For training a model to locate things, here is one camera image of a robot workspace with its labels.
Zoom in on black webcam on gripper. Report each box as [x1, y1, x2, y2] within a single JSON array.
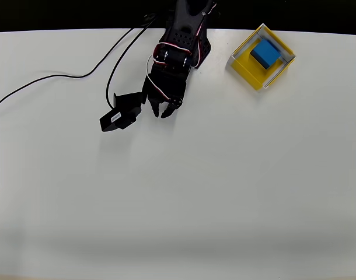
[[99, 91, 147, 133]]

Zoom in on thin black cable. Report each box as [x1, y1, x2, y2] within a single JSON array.
[[0, 13, 155, 113]]

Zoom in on yellow box with white rim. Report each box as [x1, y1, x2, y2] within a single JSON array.
[[226, 23, 297, 92]]

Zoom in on blue cube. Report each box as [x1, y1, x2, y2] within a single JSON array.
[[250, 39, 282, 71]]

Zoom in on red white servo wire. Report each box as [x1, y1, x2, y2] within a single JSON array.
[[145, 1, 218, 103]]

